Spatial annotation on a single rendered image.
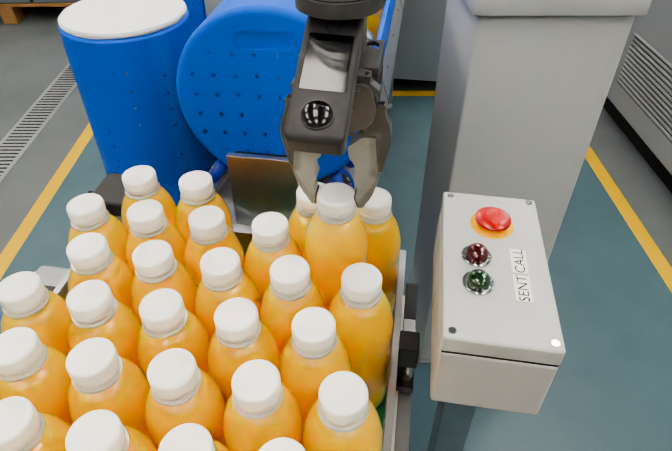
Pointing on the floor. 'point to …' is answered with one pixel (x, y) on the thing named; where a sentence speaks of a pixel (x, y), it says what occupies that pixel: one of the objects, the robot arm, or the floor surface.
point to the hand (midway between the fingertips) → (335, 199)
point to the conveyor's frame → (401, 391)
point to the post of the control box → (451, 426)
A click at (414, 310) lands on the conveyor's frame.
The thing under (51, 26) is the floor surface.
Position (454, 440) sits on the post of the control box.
